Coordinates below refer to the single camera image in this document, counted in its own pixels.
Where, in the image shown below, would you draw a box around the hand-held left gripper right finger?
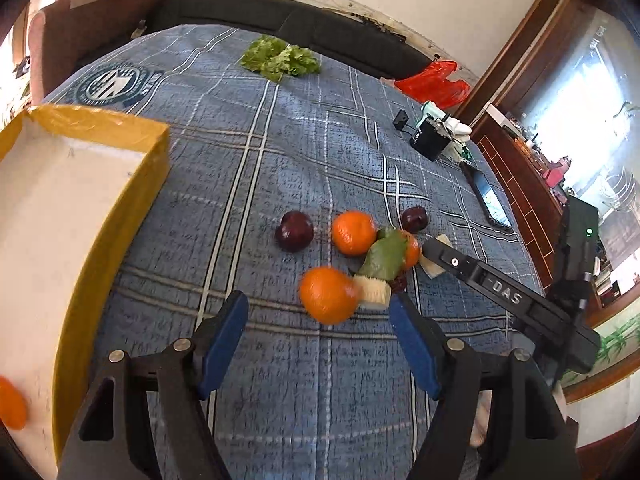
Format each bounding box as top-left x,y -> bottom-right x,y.
389,292 -> 583,480

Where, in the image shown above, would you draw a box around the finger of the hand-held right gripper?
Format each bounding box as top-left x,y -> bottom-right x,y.
422,237 -> 551,322

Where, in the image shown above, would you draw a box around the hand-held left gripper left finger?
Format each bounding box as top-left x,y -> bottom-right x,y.
56,290 -> 249,480

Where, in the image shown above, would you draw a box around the peeled banana piece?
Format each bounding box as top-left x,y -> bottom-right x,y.
351,275 -> 391,309
419,233 -> 453,279

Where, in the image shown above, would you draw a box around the tangerine with green leaf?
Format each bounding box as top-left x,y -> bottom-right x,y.
357,227 -> 422,281

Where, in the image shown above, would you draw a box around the orange tangerine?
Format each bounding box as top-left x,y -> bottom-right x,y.
331,211 -> 377,256
299,266 -> 362,325
0,376 -> 28,431

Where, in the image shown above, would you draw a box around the yellow cardboard box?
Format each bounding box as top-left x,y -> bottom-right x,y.
0,105 -> 172,466

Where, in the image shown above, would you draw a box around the black smartphone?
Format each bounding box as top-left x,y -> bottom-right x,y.
462,164 -> 514,234

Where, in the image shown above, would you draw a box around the brown wooden cabinet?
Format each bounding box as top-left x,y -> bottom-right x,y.
470,105 -> 568,296

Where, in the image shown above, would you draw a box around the black square device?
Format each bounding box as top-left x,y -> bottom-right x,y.
410,119 -> 451,161

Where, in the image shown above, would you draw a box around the white and green object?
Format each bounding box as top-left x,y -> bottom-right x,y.
420,101 -> 474,166

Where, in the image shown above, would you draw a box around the blue plaid blanket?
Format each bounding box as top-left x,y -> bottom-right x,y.
42,25 -> 546,480

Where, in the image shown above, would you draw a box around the red plastic bag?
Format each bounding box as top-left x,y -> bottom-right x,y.
395,60 -> 471,109

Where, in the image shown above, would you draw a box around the green lettuce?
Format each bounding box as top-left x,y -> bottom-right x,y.
240,35 -> 321,83

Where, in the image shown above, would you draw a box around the black sofa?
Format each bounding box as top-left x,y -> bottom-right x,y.
150,0 -> 436,81

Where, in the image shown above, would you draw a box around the brown armchair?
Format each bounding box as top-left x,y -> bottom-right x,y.
27,0 -> 166,101

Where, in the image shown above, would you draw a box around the wooden door frame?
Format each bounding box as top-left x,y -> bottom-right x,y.
454,0 -> 606,126

